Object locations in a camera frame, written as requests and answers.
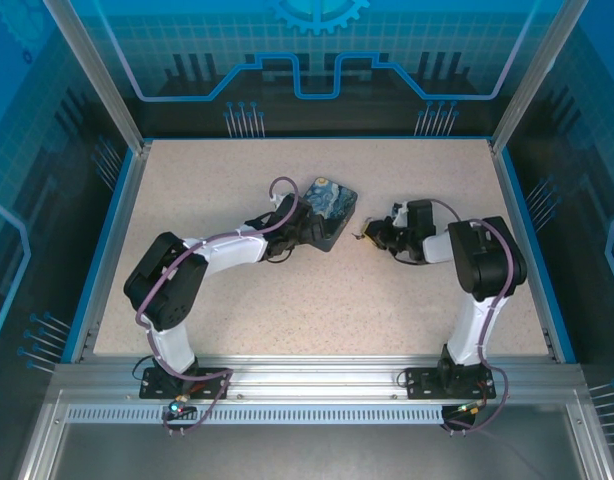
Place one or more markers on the starry night print tin box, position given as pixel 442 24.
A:
pixel 332 202

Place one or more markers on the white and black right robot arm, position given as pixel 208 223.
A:
pixel 487 260

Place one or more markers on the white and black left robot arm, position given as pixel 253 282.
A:
pixel 162 280

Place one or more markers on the grey metal shelf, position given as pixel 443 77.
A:
pixel 312 455

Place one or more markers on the aluminium side rail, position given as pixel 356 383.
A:
pixel 529 250
pixel 114 225

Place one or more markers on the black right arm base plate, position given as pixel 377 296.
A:
pixel 422 385

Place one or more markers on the aluminium mounting rail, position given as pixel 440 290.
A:
pixel 312 380

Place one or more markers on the aluminium frame post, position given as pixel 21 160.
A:
pixel 101 80
pixel 532 80

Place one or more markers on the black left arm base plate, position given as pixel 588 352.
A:
pixel 157 387

